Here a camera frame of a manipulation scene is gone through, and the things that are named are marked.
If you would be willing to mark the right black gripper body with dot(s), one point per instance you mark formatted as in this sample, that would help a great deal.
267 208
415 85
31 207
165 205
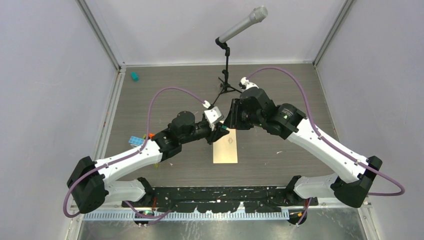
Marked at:
240 119

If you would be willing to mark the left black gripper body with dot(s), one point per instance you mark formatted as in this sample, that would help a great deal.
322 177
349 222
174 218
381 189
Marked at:
211 135

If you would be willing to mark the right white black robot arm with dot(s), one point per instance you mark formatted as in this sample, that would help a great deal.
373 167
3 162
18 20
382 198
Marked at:
353 173

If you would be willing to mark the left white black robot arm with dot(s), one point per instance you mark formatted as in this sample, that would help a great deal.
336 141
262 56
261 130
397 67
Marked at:
95 182

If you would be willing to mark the black tripod microphone stand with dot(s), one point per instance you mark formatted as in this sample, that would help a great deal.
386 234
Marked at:
225 86

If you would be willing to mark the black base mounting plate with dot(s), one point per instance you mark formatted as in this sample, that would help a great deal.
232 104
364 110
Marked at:
254 199

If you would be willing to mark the colourful toy brick structure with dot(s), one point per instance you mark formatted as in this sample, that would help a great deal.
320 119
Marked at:
135 141

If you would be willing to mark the teal small block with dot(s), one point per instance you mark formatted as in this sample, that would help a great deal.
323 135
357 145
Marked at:
134 76

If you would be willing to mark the silver microphone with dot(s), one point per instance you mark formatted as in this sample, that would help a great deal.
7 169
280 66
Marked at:
257 15

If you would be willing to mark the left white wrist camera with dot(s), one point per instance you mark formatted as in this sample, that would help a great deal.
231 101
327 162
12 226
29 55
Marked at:
213 117

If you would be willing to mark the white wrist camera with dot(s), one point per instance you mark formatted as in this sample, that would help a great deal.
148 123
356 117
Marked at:
213 117
245 84

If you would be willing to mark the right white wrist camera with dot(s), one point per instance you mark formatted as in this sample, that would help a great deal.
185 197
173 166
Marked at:
245 84

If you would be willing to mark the white slotted cable duct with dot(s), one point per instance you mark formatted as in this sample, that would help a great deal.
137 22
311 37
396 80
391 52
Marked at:
238 215

